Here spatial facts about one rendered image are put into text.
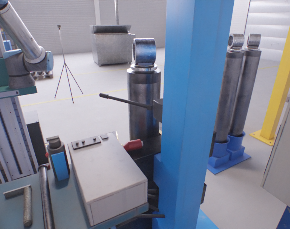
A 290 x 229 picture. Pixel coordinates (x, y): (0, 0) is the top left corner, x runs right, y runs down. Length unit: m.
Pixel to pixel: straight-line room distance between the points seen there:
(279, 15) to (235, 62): 10.52
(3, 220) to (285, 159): 1.03
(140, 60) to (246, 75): 1.68
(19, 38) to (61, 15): 12.78
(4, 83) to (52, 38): 12.30
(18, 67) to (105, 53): 7.53
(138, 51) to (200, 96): 0.50
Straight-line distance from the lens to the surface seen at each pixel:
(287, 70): 3.43
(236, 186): 2.65
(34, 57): 1.59
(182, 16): 0.75
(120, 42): 9.21
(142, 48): 1.14
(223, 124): 2.54
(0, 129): 2.14
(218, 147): 2.68
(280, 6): 12.80
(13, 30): 1.39
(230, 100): 2.44
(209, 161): 2.81
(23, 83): 1.73
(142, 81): 1.14
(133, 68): 1.18
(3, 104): 2.05
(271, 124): 3.67
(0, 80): 1.91
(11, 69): 1.74
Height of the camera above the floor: 1.73
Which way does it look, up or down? 25 degrees down
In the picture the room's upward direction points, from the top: straight up
